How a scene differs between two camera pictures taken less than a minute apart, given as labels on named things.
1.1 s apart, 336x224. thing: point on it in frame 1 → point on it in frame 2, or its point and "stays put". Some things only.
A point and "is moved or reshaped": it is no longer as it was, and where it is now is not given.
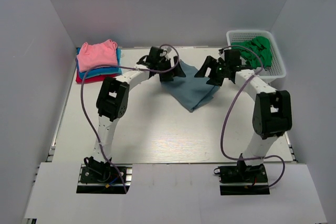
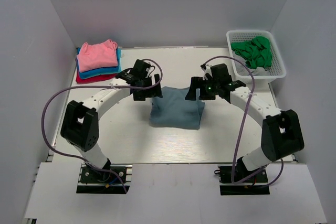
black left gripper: [177, 72] → [140, 96]
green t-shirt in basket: [260, 46] stays put
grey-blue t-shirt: [193, 93] is moved or reshaped
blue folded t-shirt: [101, 71] stays put
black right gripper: [210, 62] → [197, 82]
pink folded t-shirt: [89, 56] stays put
